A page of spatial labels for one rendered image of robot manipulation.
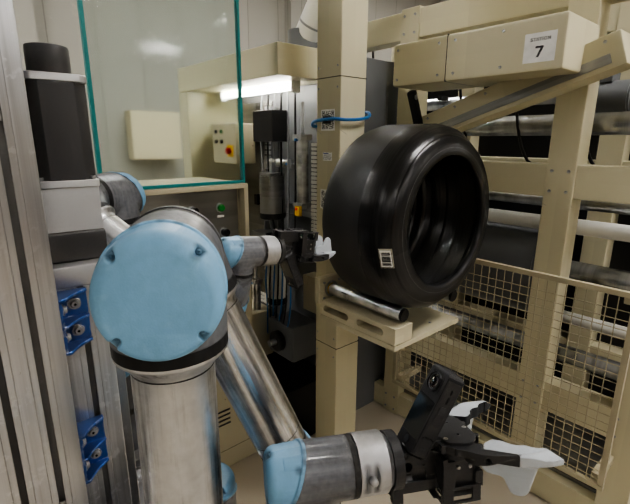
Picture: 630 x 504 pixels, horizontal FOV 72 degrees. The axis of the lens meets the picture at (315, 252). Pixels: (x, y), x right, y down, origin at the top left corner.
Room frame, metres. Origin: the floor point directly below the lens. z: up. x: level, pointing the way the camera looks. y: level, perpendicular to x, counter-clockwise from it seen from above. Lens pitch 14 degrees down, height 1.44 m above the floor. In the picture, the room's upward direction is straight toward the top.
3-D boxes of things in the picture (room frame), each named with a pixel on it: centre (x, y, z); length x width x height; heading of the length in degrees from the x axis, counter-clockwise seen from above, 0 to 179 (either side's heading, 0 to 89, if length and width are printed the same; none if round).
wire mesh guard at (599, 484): (1.56, -0.68, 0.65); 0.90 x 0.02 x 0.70; 41
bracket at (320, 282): (1.65, -0.16, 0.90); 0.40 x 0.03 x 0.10; 131
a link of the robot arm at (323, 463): (0.45, 0.01, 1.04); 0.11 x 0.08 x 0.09; 102
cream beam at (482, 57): (1.62, -0.58, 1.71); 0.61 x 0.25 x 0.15; 41
